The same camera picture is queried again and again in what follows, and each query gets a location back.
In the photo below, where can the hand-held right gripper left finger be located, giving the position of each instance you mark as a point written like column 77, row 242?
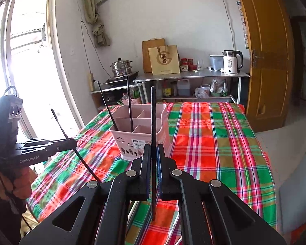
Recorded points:
column 145, row 173

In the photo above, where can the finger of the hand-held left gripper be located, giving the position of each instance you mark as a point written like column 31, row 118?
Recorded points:
column 35, row 140
column 56, row 146

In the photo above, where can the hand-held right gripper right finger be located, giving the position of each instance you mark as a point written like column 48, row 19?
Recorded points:
column 159, row 173

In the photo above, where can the pink plastic utensil basket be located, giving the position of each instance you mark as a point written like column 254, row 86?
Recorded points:
column 125, row 139

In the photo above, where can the person's left forearm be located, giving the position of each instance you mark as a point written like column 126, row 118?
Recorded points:
column 2, row 217

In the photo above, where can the person's left hand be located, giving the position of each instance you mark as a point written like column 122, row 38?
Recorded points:
column 20, row 186

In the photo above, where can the window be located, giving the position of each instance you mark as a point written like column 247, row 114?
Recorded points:
column 33, row 63

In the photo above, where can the plaid tablecloth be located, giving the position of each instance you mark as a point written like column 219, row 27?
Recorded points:
column 214, row 137

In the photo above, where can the small pink basket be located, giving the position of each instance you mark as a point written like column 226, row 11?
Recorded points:
column 135, row 101

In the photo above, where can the yellow label bottle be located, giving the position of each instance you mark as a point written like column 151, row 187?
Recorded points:
column 167, row 90

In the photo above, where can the black induction cooker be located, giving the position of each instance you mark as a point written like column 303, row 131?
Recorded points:
column 112, row 81

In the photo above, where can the dark liquid jug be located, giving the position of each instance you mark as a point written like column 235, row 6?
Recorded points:
column 183, row 89

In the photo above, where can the white plastic bag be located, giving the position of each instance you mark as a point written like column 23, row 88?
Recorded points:
column 200, row 93

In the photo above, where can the white plastic jar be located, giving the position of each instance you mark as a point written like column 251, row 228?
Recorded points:
column 205, row 90

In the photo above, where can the steel steamer pot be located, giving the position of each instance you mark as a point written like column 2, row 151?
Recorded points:
column 121, row 67

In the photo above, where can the metal shelf table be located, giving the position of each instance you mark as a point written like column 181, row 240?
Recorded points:
column 193, row 75

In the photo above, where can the clear plastic bags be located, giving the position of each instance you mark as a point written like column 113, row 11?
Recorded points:
column 219, row 86

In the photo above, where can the tan paper bag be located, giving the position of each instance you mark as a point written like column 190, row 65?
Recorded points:
column 164, row 61

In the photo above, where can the drinking glass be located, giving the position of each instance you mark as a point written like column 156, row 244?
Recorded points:
column 200, row 65

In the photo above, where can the wooden cutting board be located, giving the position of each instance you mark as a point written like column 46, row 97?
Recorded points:
column 145, row 53

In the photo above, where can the white lidded container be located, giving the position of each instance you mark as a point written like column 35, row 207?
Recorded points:
column 216, row 62

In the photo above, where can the white electric kettle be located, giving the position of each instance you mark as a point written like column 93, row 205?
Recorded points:
column 230, row 63

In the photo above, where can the beige curtain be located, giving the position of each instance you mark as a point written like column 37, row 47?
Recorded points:
column 90, row 7

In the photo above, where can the wooden door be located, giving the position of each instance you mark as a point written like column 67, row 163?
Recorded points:
column 265, row 56

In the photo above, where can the wall poster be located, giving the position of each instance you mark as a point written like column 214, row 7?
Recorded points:
column 243, row 25

